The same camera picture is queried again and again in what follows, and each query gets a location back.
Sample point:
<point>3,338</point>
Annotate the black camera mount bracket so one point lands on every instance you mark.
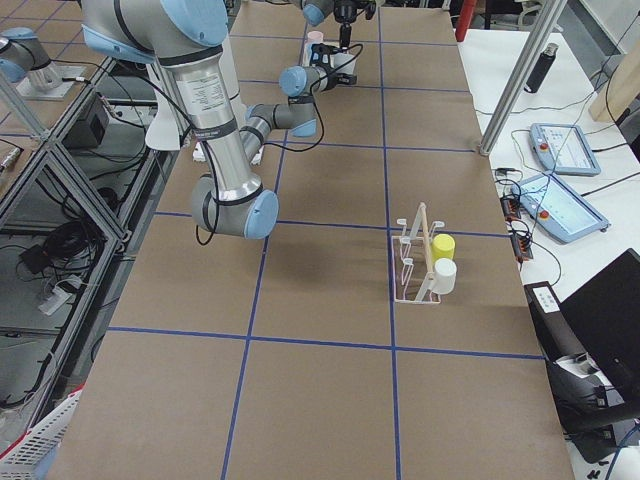
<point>321,55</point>

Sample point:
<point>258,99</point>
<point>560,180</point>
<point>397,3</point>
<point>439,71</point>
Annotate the yellow plastic cup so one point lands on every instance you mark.
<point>443,246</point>

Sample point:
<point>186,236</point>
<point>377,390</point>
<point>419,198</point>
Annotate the pink plastic cup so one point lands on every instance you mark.
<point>314,37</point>

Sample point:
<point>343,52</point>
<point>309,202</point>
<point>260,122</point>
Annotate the robot teach pendant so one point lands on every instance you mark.
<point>562,212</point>
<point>564,149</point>

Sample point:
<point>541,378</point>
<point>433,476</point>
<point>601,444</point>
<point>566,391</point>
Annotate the black water bottle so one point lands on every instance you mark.
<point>541,68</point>

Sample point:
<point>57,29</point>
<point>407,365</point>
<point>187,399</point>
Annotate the pale cream plastic cup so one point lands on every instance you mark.
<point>445,271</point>

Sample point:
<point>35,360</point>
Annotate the grey plastic cup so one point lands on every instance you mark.
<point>345,62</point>

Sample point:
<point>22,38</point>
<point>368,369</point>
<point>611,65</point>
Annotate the black usb hub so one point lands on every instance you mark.
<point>519,232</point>

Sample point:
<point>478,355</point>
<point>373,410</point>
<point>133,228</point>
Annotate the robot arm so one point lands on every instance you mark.
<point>186,39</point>
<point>316,12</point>

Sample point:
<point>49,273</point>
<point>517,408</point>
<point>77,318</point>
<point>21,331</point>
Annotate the cream tray with bunny print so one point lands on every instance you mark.
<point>307,55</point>

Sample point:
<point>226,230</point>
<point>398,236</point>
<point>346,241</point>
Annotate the black box with white label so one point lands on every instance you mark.
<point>560,325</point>

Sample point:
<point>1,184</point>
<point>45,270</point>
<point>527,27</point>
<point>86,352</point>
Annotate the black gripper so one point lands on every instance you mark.
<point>323,56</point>
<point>344,31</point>

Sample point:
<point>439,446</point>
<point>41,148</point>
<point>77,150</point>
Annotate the aluminium profile post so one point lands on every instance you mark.
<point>536,40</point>

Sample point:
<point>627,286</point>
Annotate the white wire cup rack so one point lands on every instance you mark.
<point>414,276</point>

